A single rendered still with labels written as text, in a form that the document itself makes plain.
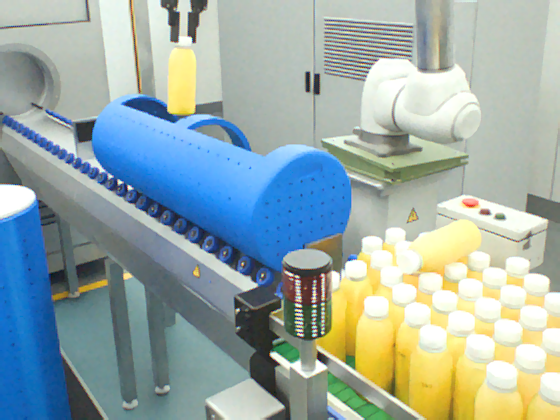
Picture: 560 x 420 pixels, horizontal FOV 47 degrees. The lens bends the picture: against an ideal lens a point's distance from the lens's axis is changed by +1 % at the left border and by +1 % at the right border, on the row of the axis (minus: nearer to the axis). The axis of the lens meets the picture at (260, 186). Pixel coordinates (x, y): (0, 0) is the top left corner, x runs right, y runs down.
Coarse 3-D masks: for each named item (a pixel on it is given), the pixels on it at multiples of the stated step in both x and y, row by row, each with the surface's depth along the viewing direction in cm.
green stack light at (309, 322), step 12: (288, 300) 81; (288, 312) 81; (300, 312) 80; (312, 312) 80; (324, 312) 80; (288, 324) 82; (300, 324) 80; (312, 324) 80; (324, 324) 81; (300, 336) 81; (312, 336) 81
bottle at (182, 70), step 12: (180, 48) 147; (180, 60) 147; (192, 60) 148; (168, 72) 150; (180, 72) 147; (192, 72) 149; (168, 84) 150; (180, 84) 148; (192, 84) 150; (168, 96) 151; (180, 96) 149; (192, 96) 151; (168, 108) 152; (180, 108) 150; (192, 108) 152
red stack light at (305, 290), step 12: (288, 276) 79; (300, 276) 78; (312, 276) 78; (324, 276) 79; (288, 288) 80; (300, 288) 79; (312, 288) 79; (324, 288) 79; (300, 300) 79; (312, 300) 79; (324, 300) 80
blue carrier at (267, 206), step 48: (144, 96) 199; (96, 144) 195; (144, 144) 171; (192, 144) 155; (240, 144) 177; (144, 192) 179; (192, 192) 150; (240, 192) 135; (288, 192) 135; (336, 192) 143; (240, 240) 138; (288, 240) 138
